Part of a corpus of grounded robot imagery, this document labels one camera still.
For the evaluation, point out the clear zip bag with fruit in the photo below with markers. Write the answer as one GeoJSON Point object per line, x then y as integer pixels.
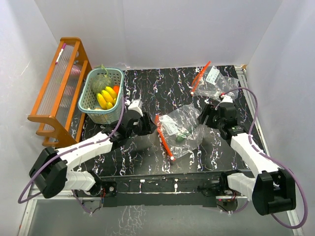
{"type": "Point", "coordinates": [209, 82]}

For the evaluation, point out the pink white marker pen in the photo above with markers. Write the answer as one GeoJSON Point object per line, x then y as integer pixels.
{"type": "Point", "coordinates": [60, 53]}

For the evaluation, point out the fake banana bunch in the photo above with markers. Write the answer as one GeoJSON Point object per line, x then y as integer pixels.
{"type": "Point", "coordinates": [107, 98]}

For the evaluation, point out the fake green cucumber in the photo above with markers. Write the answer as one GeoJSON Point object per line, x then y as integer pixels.
{"type": "Point", "coordinates": [183, 135]}

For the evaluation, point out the fake green netted melon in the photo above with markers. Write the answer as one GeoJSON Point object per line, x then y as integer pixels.
{"type": "Point", "coordinates": [101, 80]}

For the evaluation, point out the aluminium frame rail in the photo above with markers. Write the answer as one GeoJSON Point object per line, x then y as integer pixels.
{"type": "Point", "coordinates": [163, 191]}

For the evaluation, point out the orange wooden rack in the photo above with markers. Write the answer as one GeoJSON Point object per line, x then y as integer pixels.
{"type": "Point", "coordinates": [56, 107]}

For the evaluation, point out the teal plastic basket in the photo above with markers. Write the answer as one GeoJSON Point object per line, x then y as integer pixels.
{"type": "Point", "coordinates": [88, 98]}

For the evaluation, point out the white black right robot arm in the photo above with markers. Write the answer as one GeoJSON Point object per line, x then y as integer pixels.
{"type": "Point", "coordinates": [248, 157]}

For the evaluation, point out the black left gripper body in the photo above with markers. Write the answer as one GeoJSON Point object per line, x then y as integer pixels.
{"type": "Point", "coordinates": [143, 127]}

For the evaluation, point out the clear zip bag with vegetables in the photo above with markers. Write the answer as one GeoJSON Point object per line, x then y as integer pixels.
{"type": "Point", "coordinates": [180, 131]}

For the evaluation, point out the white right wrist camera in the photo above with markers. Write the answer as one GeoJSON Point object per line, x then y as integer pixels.
{"type": "Point", "coordinates": [225, 98]}

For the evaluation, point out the fake orange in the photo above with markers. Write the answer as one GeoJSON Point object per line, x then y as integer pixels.
{"type": "Point", "coordinates": [116, 89]}

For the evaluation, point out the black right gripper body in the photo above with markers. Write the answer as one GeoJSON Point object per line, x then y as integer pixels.
{"type": "Point", "coordinates": [213, 120]}

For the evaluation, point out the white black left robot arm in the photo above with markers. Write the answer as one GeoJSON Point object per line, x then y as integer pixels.
{"type": "Point", "coordinates": [54, 172]}

